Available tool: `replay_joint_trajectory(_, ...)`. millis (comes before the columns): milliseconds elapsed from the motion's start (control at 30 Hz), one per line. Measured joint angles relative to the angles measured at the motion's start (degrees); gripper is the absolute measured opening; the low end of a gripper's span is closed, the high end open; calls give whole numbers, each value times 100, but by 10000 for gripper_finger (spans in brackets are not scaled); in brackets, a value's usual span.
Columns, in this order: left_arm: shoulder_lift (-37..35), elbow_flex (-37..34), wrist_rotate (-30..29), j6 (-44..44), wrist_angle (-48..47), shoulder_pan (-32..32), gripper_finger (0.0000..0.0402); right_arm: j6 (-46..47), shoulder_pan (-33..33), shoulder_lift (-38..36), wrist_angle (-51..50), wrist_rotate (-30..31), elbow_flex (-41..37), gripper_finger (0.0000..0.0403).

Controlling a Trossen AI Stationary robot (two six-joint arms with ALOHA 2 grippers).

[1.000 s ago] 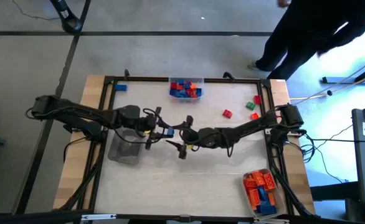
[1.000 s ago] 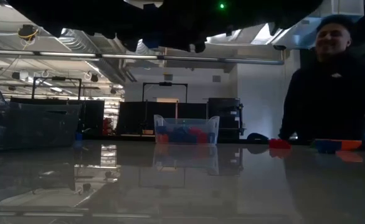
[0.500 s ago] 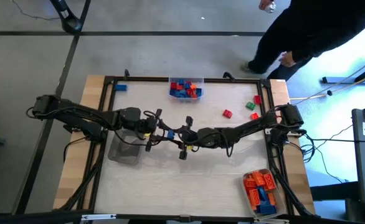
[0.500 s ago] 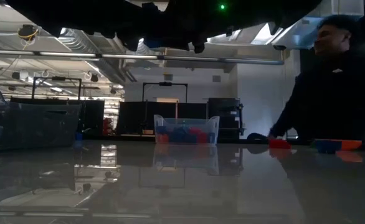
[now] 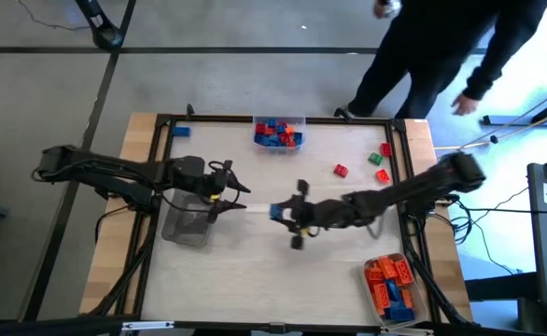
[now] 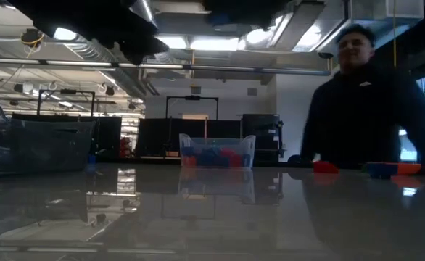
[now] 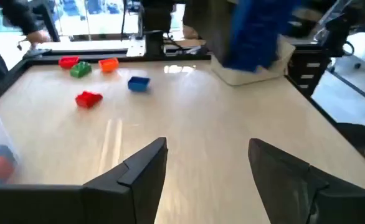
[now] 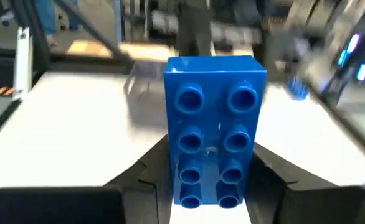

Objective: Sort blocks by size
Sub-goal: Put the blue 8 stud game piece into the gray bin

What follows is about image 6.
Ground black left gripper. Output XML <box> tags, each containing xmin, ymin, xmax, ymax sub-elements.
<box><xmin>30</xmin><ymin>0</ymin><xmax>170</xmax><ymax>66</ymax></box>

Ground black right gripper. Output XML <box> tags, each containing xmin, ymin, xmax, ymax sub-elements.
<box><xmin>201</xmin><ymin>0</ymin><xmax>297</xmax><ymax>30</ymax></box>

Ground dark grey translucent bin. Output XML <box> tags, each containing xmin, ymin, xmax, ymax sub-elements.
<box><xmin>0</xmin><ymin>96</ymin><xmax>96</xmax><ymax>175</ymax></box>

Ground ceiling light panel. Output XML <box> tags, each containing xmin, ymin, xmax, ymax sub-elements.
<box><xmin>189</xmin><ymin>37</ymin><xmax>241</xmax><ymax>51</ymax></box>
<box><xmin>154</xmin><ymin>34</ymin><xmax>188</xmax><ymax>50</ymax></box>

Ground horizontal ceiling pipe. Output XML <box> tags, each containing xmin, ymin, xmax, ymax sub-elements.
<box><xmin>0</xmin><ymin>57</ymin><xmax>331</xmax><ymax>76</ymax></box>

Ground black partition panels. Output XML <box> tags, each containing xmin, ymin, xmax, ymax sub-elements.
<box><xmin>135</xmin><ymin>117</ymin><xmax>243</xmax><ymax>157</ymax></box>

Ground red shelf items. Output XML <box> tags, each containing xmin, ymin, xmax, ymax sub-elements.
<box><xmin>120</xmin><ymin>136</ymin><xmax>132</xmax><ymax>157</ymax></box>

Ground black ceiling device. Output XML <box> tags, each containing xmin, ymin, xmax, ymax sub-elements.
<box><xmin>20</xmin><ymin>28</ymin><xmax>46</xmax><ymax>50</ymax></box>

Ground clear plastic bin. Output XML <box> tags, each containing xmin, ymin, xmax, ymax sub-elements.
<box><xmin>179</xmin><ymin>133</ymin><xmax>258</xmax><ymax>170</ymax></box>

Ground person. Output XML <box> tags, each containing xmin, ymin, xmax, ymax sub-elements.
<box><xmin>299</xmin><ymin>23</ymin><xmax>425</xmax><ymax>171</ymax></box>

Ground long red toy block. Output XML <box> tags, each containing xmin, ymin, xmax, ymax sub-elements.
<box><xmin>313</xmin><ymin>161</ymin><xmax>339</xmax><ymax>174</ymax></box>

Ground long orange toy block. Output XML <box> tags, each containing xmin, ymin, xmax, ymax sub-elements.
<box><xmin>397</xmin><ymin>162</ymin><xmax>423</xmax><ymax>176</ymax></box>

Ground silver spiral duct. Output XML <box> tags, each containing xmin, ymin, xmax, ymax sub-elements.
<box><xmin>52</xmin><ymin>27</ymin><xmax>126</xmax><ymax>65</ymax></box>

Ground silver rectangular duct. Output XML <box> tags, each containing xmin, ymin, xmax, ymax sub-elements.
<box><xmin>241</xmin><ymin>0</ymin><xmax>425</xmax><ymax>59</ymax></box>

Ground black frame stand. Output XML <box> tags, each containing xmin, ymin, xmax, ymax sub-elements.
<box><xmin>165</xmin><ymin>95</ymin><xmax>220</xmax><ymax>120</ymax></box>
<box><xmin>36</xmin><ymin>88</ymin><xmax>96</xmax><ymax>117</ymax></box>

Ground yellow hanging cable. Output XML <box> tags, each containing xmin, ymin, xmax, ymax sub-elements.
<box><xmin>391</xmin><ymin>0</ymin><xmax>399</xmax><ymax>68</ymax></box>

